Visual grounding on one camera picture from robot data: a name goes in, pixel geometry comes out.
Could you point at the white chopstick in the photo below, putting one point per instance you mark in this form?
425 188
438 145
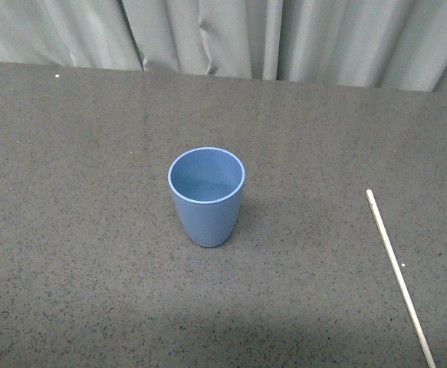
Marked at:
400 279

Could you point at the blue plastic cup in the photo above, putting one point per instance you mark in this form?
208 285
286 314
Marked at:
207 185

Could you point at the grey curtain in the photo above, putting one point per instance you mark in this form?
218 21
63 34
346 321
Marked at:
390 44

